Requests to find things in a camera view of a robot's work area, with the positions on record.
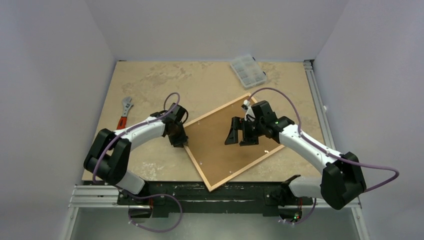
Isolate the light wooden picture frame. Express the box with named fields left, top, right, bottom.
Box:
left=183, top=92, right=286, bottom=193

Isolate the brown hardboard backing board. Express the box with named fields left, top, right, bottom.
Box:
left=184, top=96, right=282, bottom=187

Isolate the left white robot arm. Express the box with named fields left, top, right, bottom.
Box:
left=83, top=103, right=189, bottom=205

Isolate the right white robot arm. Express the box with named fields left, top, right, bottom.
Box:
left=224, top=100, right=367, bottom=210

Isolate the clear plastic organizer box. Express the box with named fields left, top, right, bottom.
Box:
left=229, top=54, right=268, bottom=89

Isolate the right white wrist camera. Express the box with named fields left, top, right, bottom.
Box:
left=241, top=99, right=256, bottom=122

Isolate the red handled adjustable wrench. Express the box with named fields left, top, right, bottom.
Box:
left=116, top=96, right=134, bottom=130

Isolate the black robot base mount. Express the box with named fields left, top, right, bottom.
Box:
left=117, top=181, right=313, bottom=218

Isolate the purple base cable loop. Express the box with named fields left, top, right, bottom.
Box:
left=124, top=193, right=184, bottom=234

